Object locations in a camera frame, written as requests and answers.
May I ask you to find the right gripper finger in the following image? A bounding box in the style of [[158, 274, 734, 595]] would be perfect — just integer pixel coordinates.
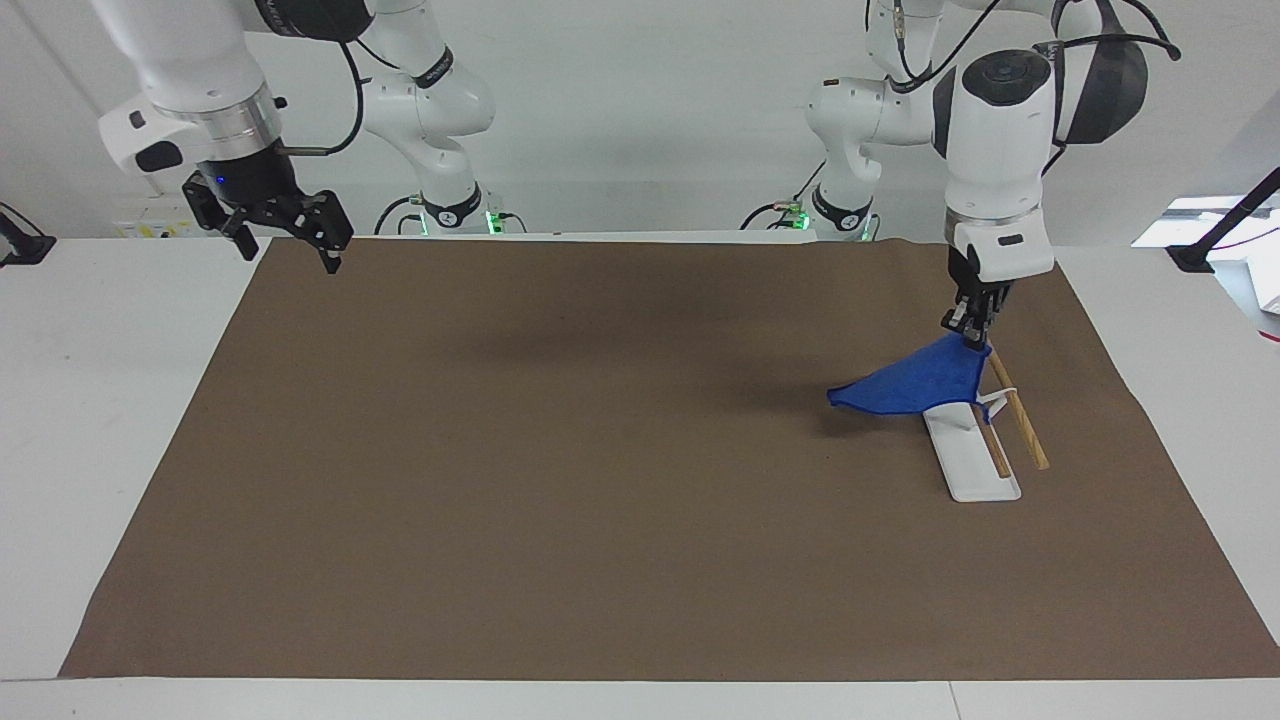
[[262, 189, 355, 275], [182, 172, 264, 263]]

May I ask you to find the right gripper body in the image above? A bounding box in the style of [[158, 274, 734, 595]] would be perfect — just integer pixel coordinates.
[[197, 139, 305, 211]]

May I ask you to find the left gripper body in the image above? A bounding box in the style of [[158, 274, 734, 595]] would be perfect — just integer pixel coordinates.
[[946, 243, 1015, 303]]

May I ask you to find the blue towel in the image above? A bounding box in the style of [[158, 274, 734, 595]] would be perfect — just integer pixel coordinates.
[[827, 332, 995, 417]]

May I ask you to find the white rack with wooden rods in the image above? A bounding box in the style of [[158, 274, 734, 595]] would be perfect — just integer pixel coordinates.
[[921, 348, 1052, 504]]

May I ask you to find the black stand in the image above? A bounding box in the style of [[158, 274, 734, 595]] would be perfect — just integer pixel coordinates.
[[0, 203, 58, 268], [1165, 165, 1280, 274]]

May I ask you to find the black cable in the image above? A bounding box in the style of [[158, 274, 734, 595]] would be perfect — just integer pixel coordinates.
[[373, 194, 429, 237], [275, 38, 367, 159], [889, 0, 1006, 87], [740, 162, 828, 232], [1035, 0, 1184, 151]]

